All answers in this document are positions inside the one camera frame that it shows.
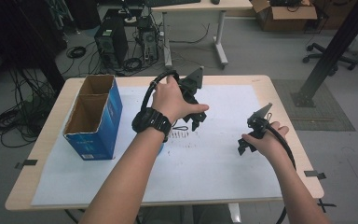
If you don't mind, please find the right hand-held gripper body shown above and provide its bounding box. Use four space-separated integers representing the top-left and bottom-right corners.
246 102 274 140

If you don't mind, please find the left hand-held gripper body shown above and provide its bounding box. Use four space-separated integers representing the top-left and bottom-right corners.
178 65 205 105

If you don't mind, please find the person's right hand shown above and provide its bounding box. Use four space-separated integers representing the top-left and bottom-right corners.
241 120 290 161

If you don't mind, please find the person's left hand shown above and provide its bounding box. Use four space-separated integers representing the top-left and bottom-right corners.
151 75 210 126

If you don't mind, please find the row of small dark pins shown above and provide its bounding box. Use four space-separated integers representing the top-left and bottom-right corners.
169 131 190 140

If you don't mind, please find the white paper sheet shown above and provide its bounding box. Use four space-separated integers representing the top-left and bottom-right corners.
31 84 283 207

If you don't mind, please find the black wristwatch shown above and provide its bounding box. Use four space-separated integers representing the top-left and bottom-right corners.
131 106 172 143

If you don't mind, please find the grey floor mat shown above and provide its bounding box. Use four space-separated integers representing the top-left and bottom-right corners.
271 78 356 133

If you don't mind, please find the small black computer tower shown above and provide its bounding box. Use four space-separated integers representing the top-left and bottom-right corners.
136 16 160 63

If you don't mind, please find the white table leg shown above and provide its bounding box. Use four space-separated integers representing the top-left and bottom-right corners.
227 203 242 224

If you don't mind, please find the black tape strip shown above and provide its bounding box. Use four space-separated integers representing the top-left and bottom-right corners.
303 170 327 181
14 159 39 171

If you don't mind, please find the white desk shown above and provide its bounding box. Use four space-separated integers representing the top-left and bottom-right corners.
149 0 254 70

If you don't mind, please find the black keyboard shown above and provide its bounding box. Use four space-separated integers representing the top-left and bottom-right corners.
144 0 202 8

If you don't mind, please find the blue cardboard box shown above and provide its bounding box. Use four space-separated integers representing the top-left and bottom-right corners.
62 74 124 161

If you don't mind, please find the large black computer tower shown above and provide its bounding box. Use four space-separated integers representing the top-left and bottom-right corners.
93 14 130 72

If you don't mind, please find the black office chair base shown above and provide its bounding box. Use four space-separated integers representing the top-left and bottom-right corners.
302 42 358 77

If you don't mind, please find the brown cardboard box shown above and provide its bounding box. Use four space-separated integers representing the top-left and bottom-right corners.
249 0 319 33

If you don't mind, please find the black curtain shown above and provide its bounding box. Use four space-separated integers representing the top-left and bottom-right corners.
0 0 68 94

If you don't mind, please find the right hand-held gripper cable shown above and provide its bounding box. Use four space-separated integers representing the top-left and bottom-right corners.
266 122 297 224

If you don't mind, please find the hand-held gripper cable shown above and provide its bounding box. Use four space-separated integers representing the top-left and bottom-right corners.
140 69 181 113
266 122 297 224

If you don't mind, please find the left hand-held gripper cable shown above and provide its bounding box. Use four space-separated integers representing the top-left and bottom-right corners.
140 69 181 113

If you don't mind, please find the black metal post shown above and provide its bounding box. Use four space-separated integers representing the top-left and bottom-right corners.
290 0 358 108

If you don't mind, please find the coiled black cable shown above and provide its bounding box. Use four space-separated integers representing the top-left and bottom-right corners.
65 45 88 60

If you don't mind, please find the bundle of black floor cables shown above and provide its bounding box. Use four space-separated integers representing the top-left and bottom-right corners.
0 66 58 149

